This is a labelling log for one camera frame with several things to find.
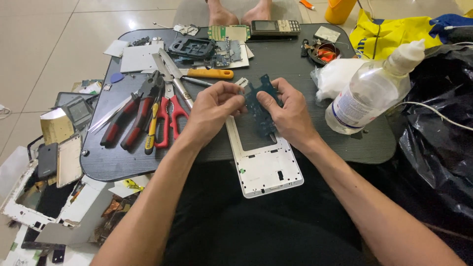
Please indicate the dark tablet screen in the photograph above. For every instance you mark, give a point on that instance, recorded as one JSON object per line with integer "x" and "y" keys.
{"x": 66, "y": 98}

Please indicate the blue phone circuit board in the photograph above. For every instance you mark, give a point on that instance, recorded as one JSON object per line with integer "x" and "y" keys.
{"x": 258, "y": 114}

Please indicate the gold phone back cover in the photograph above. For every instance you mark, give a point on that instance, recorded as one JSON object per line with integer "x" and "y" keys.
{"x": 69, "y": 160}

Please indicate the silver metal screwdriver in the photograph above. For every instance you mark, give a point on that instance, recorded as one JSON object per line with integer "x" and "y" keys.
{"x": 183, "y": 94}

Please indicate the large white plastic sheet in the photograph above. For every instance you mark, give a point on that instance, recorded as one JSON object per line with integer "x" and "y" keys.
{"x": 138, "y": 59}

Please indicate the heap of broken phone parts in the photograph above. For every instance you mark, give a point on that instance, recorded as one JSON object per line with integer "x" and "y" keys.
{"x": 74, "y": 236}

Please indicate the small white flat plate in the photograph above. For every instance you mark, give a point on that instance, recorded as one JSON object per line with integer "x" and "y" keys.
{"x": 327, "y": 34}

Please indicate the yellow tape scrap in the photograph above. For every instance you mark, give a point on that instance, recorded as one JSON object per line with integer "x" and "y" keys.
{"x": 133, "y": 184}

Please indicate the black plastic garbage bag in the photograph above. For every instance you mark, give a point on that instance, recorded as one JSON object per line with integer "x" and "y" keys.
{"x": 439, "y": 155}

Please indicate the gold foil plate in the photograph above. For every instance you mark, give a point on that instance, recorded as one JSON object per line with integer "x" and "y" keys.
{"x": 55, "y": 127}

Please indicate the white phone frame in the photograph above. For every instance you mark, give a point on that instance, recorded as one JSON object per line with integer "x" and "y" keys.
{"x": 266, "y": 170}

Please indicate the black phone frame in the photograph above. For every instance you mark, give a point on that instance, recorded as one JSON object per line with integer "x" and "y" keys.
{"x": 192, "y": 48}

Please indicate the red black pliers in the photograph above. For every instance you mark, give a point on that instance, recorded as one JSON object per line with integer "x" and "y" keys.
{"x": 138, "y": 118}

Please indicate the small silver card tray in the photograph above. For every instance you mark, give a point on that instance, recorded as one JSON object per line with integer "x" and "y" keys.
{"x": 107, "y": 87}

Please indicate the small white plastic sheet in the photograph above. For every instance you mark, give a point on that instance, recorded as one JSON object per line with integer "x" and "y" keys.
{"x": 115, "y": 48}

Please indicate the small black phone parts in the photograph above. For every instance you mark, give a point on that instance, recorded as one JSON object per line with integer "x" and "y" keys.
{"x": 140, "y": 41}

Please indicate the silver metal shield pieces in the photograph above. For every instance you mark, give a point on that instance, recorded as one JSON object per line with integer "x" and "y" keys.
{"x": 186, "y": 29}

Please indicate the grey metal phone frame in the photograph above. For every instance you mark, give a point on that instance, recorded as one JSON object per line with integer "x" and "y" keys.
{"x": 77, "y": 111}

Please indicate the person's left hand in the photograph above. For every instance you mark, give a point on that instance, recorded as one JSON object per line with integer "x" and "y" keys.
{"x": 207, "y": 111}

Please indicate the yellow blue bag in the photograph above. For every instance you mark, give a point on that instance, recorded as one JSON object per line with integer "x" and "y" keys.
{"x": 391, "y": 35}

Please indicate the gold black keypad phone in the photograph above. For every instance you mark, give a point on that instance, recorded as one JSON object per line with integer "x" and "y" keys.
{"x": 275, "y": 27}

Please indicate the silver tweezers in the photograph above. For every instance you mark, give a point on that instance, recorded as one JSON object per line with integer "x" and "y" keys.
{"x": 109, "y": 116}

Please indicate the heap of dark circuit boards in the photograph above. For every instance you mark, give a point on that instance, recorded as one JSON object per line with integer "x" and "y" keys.
{"x": 227, "y": 53}

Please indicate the blue plastic pick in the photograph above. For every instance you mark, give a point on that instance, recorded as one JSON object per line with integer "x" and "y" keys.
{"x": 116, "y": 78}

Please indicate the person's black shorts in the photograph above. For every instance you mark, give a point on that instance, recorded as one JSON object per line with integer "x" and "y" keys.
{"x": 266, "y": 229}

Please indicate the white plastic bag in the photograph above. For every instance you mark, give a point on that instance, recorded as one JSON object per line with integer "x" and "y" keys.
{"x": 334, "y": 79}

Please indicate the person's right hand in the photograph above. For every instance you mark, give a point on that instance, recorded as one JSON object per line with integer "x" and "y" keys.
{"x": 292, "y": 114}

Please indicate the green circuit board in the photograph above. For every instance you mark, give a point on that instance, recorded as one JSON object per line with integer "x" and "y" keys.
{"x": 227, "y": 32}

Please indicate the white plate under circuit boards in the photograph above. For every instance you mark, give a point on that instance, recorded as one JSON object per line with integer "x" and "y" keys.
{"x": 245, "y": 59}

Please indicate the orange plastic container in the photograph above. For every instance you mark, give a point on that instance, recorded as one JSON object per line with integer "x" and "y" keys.
{"x": 338, "y": 11}

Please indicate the thin silver metal rod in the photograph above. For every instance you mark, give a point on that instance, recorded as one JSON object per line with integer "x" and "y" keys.
{"x": 197, "y": 82}

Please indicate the white tablet frame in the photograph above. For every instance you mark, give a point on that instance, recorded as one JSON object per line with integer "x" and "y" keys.
{"x": 22, "y": 214}

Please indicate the clear bottle with white nozzle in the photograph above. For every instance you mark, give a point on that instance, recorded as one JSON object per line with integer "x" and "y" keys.
{"x": 366, "y": 96}

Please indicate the black speaker with copper coil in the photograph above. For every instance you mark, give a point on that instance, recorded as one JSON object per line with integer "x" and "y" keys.
{"x": 321, "y": 53}

